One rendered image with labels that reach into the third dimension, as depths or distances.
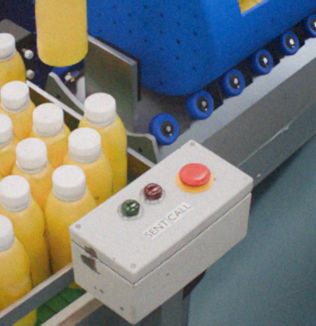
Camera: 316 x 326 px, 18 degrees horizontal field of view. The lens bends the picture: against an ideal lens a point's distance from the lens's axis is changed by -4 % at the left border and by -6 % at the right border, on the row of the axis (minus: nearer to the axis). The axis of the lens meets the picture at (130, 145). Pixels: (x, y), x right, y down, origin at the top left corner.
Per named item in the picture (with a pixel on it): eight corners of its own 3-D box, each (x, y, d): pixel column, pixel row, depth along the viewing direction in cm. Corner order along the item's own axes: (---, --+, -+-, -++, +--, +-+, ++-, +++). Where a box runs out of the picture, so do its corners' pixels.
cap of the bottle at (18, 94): (2, 111, 132) (1, 101, 131) (0, 92, 135) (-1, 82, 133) (31, 107, 132) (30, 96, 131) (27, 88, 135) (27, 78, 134)
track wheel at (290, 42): (293, 24, 159) (285, 25, 161) (278, 35, 157) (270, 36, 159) (305, 48, 160) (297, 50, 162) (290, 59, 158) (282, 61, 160)
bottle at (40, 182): (66, 228, 139) (59, 138, 127) (65, 264, 134) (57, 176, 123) (19, 227, 139) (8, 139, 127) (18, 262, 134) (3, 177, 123)
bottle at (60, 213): (42, 272, 132) (30, 186, 121) (76, 247, 136) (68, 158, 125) (78, 298, 129) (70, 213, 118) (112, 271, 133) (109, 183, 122)
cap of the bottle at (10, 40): (6, 60, 140) (5, 51, 139) (-16, 54, 141) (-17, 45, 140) (19, 46, 143) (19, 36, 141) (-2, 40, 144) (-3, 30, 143)
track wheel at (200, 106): (207, 82, 148) (199, 84, 149) (186, 97, 145) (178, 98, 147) (220, 109, 149) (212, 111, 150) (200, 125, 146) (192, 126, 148)
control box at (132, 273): (246, 235, 124) (254, 176, 117) (133, 326, 113) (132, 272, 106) (189, 197, 129) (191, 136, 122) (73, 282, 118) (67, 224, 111)
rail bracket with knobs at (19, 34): (43, 87, 161) (41, 36, 154) (9, 109, 157) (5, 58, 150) (6, 63, 166) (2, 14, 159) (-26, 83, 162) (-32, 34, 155)
